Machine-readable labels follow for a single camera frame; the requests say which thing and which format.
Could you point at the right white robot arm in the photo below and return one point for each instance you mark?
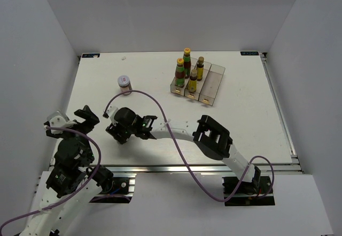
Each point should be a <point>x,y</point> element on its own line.
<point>210,137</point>

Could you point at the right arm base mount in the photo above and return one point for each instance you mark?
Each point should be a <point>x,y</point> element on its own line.
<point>247,196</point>

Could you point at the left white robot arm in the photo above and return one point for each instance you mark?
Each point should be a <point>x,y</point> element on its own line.
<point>72,183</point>

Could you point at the blue label sticker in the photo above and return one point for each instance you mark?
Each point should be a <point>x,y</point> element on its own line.
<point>95,55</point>
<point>249,53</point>

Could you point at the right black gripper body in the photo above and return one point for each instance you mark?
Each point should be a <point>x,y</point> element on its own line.
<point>125,132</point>

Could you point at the sauce jar grey lid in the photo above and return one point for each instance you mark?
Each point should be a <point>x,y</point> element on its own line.
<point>124,84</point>

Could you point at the blue label sticker left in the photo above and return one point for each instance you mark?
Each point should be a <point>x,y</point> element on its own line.
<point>95,55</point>

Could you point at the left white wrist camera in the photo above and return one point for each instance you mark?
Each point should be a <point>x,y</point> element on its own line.
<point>59,120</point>

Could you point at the clear three-slot organizer tray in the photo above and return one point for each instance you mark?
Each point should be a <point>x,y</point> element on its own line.
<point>207,88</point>

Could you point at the chili sauce bottle yellow cap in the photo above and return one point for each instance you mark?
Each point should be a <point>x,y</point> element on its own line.
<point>180,73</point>

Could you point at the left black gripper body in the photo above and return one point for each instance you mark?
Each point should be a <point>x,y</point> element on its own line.
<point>65,133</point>

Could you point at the blue label sticker right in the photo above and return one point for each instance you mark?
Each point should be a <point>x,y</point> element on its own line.
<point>249,53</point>

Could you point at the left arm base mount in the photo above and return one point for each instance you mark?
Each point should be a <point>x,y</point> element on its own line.
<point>114,189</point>

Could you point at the yellow label brown bottle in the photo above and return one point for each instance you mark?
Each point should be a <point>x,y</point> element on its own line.
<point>200,68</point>

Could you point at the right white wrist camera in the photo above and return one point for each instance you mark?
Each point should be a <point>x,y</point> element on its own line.
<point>110,113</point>

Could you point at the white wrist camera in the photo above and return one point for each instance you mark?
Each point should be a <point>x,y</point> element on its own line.
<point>59,120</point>
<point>110,113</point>

